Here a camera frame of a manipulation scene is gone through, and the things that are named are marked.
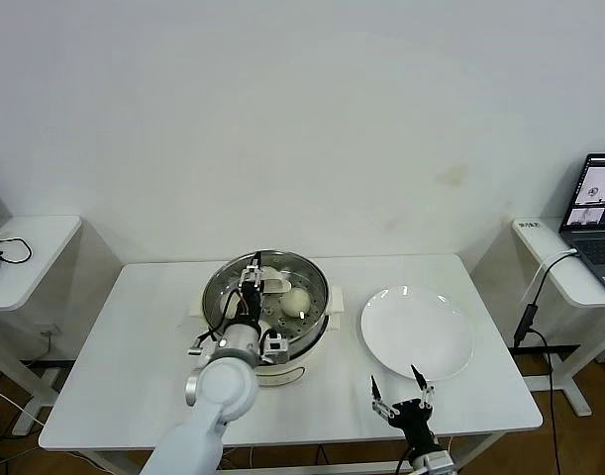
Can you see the white side desk with sticker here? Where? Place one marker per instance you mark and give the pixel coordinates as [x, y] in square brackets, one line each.
[574, 284]

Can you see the white table leg frame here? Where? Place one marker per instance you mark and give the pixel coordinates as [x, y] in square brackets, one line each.
[332, 464]

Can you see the grey laptop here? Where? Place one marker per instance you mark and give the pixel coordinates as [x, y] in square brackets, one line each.
[591, 247]

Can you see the perforated steel steamer basket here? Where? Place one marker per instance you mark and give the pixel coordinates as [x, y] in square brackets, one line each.
[314, 339]

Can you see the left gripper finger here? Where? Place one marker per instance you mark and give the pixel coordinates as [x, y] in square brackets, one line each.
[247, 278]
[257, 267]

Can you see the round glass pot lid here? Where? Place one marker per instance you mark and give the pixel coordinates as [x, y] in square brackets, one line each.
[277, 287]

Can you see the round white plate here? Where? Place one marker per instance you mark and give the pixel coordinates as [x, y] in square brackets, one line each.
[416, 331]

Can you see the cream electric cooking pot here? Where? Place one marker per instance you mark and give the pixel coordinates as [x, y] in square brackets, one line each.
[284, 373]

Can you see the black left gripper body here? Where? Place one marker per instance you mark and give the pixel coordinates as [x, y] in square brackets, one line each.
[251, 304]

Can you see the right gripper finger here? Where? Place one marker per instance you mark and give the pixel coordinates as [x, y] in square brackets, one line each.
[376, 393]
[421, 381]

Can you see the white steamed baozi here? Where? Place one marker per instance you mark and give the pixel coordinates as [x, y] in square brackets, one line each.
[271, 272]
[295, 302]

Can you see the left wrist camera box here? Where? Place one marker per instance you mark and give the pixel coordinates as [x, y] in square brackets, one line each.
[274, 349]

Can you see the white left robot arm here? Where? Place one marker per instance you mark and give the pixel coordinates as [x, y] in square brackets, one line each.
[218, 391]

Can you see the white wall outlet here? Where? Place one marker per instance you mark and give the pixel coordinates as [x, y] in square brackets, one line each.
[47, 329]

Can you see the white label sticker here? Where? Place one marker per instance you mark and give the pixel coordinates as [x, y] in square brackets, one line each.
[530, 226]

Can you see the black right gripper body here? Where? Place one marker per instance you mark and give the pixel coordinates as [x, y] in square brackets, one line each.
[413, 423]

